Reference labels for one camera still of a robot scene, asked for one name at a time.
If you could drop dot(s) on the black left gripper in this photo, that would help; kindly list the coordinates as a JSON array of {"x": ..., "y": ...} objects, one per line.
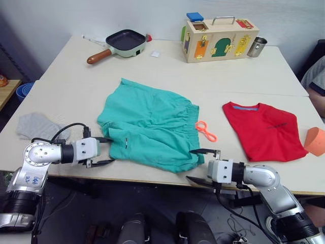
[{"x": 89, "y": 164}]

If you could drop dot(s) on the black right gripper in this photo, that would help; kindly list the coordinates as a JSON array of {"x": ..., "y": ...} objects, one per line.
[{"x": 217, "y": 155}]

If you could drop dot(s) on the green shorts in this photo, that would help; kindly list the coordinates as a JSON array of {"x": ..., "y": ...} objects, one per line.
[{"x": 147, "y": 127}]

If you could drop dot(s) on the red t-shirt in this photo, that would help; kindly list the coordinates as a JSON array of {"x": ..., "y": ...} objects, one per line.
[{"x": 266, "y": 137}]

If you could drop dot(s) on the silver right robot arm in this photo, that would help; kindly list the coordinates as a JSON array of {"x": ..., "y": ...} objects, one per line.
[{"x": 261, "y": 175}]

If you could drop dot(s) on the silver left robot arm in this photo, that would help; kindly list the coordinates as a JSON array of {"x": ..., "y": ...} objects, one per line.
[{"x": 38, "y": 153}]

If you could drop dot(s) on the person in grey shirt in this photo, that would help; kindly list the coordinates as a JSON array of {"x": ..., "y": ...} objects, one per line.
[{"x": 316, "y": 73}]

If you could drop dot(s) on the grey sock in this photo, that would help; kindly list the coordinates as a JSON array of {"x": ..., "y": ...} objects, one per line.
[
  {"x": 35, "y": 125},
  {"x": 66, "y": 134}
]

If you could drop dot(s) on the blue bucket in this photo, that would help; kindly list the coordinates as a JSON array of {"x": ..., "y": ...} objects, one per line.
[{"x": 24, "y": 91}]

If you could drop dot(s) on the green plastic bag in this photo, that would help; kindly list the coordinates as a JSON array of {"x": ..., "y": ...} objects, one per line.
[{"x": 6, "y": 178}]

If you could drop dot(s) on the small white packet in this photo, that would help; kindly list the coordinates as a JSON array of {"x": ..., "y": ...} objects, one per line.
[{"x": 155, "y": 53}]

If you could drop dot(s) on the thin white stick utensil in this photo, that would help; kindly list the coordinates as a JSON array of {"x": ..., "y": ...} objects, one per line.
[{"x": 94, "y": 40}]

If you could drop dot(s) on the wooden side table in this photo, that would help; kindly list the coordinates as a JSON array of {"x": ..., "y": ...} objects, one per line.
[{"x": 7, "y": 92}]

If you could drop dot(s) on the orange paper cone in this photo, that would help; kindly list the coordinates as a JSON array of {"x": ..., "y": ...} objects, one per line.
[{"x": 316, "y": 142}]

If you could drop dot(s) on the small red utensil head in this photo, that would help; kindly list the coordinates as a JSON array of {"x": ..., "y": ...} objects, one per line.
[{"x": 149, "y": 37}]

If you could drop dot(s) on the small orange object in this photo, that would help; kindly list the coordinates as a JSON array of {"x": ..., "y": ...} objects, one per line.
[{"x": 3, "y": 81}]

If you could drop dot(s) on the metal cup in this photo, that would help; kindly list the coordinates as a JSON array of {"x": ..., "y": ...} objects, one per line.
[{"x": 256, "y": 48}]

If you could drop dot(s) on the blue square block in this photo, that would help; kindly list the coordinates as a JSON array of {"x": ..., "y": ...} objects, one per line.
[{"x": 194, "y": 17}]

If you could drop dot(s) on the black chair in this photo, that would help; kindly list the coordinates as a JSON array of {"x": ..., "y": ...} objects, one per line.
[{"x": 320, "y": 47}]

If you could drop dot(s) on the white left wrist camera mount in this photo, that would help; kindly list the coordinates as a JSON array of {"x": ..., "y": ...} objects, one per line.
[{"x": 86, "y": 150}]

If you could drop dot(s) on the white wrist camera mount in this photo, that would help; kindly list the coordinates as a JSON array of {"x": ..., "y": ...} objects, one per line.
[
  {"x": 221, "y": 170},
  {"x": 86, "y": 150}
]

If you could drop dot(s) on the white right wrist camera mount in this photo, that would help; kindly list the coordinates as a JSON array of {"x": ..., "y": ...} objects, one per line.
[{"x": 221, "y": 170}]

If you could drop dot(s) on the black table frame bracket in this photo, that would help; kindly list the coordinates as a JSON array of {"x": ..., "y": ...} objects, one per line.
[{"x": 241, "y": 200}]

